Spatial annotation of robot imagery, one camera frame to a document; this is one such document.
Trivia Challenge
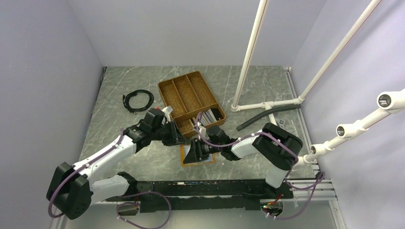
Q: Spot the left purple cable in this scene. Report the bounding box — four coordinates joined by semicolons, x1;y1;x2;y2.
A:
47;128;126;219

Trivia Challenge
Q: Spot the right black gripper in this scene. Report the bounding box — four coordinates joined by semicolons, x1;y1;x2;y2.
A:
183;137;223;164

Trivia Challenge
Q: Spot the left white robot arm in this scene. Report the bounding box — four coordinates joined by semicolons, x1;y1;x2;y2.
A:
46;106;186;219

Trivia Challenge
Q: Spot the black foam tube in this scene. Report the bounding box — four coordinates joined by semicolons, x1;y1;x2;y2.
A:
236;104;301;131

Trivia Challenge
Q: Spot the orange leather card holder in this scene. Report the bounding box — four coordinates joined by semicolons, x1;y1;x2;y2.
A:
180;145;216;167

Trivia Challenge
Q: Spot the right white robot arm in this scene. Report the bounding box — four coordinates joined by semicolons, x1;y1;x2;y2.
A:
183;123;303;198

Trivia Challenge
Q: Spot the coiled black cable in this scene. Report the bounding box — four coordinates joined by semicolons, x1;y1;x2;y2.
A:
122;89;155;115

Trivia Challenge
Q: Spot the brown woven divider tray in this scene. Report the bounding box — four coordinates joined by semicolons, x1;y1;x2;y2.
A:
158;71;226;138

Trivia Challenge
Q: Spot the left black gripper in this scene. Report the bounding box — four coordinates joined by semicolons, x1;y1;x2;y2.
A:
151;119;188;146

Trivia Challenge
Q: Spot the stack of credit cards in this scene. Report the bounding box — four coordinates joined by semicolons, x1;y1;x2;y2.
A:
191;108;224;126

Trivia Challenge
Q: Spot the white pvc pipe frame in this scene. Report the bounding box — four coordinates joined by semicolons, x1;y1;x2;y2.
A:
231;0;405;166

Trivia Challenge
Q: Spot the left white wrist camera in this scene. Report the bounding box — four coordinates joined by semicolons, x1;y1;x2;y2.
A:
161;105;173;122

